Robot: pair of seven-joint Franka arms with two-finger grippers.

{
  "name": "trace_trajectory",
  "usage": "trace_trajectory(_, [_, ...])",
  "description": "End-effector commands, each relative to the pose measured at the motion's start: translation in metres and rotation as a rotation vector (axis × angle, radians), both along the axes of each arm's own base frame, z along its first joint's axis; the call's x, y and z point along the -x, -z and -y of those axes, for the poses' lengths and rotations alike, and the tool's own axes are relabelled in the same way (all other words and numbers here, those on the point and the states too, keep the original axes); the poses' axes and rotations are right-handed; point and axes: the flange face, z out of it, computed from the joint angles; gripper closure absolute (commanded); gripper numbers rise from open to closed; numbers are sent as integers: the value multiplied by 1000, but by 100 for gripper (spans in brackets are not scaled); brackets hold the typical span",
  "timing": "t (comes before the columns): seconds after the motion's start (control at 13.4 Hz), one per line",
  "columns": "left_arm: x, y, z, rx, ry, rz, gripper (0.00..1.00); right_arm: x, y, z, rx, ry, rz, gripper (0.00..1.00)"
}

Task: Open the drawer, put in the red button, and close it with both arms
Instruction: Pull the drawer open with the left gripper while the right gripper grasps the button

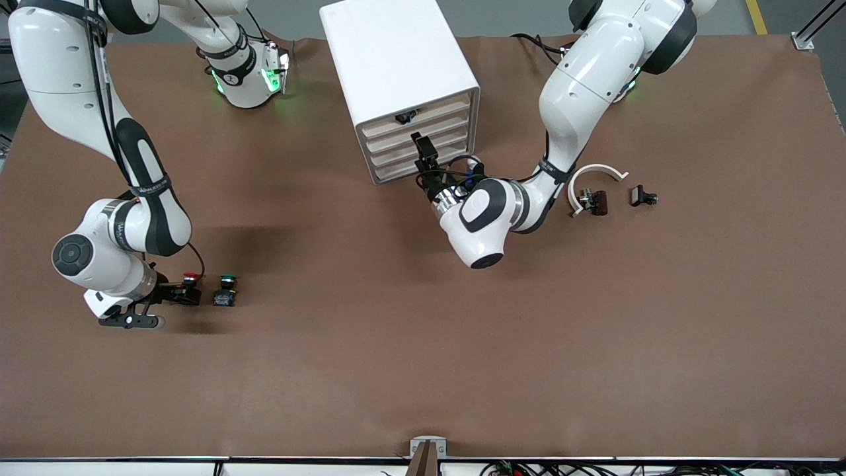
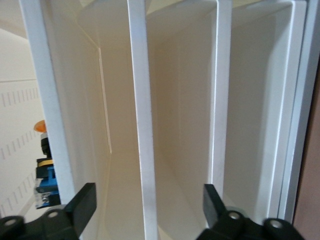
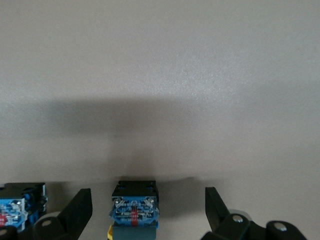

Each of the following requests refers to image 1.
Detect white tray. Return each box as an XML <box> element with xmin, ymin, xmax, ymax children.
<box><xmin>362</xmin><ymin>108</ymin><xmax>474</xmax><ymax>155</ymax></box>

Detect brown paper table cover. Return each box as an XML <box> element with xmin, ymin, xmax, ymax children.
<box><xmin>0</xmin><ymin>34</ymin><xmax>846</xmax><ymax>460</ymax></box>

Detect green push button switch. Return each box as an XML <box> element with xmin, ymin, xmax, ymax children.
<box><xmin>213</xmin><ymin>273</ymin><xmax>240</xmax><ymax>307</ymax></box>

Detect black arm base cable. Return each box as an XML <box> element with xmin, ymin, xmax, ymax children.
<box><xmin>510</xmin><ymin>32</ymin><xmax>564</xmax><ymax>67</ymax></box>

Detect white curved plastic ring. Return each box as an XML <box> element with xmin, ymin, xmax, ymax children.
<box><xmin>568</xmin><ymin>163</ymin><xmax>629</xmax><ymax>218</ymax></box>

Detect white table edge rail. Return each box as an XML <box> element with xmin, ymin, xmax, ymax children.
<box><xmin>0</xmin><ymin>455</ymin><xmax>846</xmax><ymax>476</ymax></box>

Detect grey metal mounting bracket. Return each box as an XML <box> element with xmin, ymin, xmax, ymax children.
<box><xmin>410</xmin><ymin>436</ymin><xmax>447</xmax><ymax>458</ymax></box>

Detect tangled cables under table edge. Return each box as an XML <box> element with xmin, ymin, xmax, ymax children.
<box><xmin>479</xmin><ymin>460</ymin><xmax>846</xmax><ymax>476</ymax></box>

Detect aluminium frame rail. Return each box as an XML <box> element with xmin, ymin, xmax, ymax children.
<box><xmin>791</xmin><ymin>0</ymin><xmax>846</xmax><ymax>51</ymax></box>

